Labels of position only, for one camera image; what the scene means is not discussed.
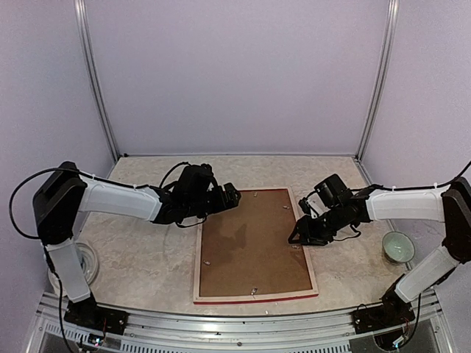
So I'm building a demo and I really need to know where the front aluminium rail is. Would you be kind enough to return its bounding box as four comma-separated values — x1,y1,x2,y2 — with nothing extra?
23,290,457,352

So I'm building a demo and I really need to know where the green ceramic bowl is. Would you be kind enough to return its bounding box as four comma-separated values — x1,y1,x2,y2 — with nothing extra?
382,232,415,263

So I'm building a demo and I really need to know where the brown backing board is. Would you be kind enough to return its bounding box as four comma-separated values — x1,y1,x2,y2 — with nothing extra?
197,189,313,297

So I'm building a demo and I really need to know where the aluminium corner post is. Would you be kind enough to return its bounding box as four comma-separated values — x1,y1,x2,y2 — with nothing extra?
74,0,120,163
355,0,400,164

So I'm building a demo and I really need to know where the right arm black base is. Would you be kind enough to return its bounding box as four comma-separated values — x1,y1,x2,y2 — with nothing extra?
351,304,416,335

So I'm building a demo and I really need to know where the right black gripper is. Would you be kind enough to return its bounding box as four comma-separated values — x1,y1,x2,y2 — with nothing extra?
288,204,347,246

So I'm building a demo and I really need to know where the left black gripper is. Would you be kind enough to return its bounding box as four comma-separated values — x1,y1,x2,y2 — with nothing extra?
186,183,241,219

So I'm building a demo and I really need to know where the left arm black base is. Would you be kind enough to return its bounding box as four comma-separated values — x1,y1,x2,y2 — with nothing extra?
64,306,130,335

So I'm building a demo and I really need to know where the right aluminium corner post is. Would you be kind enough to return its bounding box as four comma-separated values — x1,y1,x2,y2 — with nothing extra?
355,0,400,164

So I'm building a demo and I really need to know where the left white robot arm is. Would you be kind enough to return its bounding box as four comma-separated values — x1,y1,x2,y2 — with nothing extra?
8,161,241,327

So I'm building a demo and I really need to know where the left aluminium corner post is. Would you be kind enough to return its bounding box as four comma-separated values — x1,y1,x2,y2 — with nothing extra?
74,0,120,163

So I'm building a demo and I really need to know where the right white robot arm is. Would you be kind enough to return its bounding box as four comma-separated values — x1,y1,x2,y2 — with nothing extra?
288,168,470,327

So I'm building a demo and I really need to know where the red wooden picture frame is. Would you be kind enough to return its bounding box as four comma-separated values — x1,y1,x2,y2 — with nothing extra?
193,185,319,305

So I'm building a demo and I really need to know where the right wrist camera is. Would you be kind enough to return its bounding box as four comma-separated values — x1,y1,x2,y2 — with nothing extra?
298,197,319,218

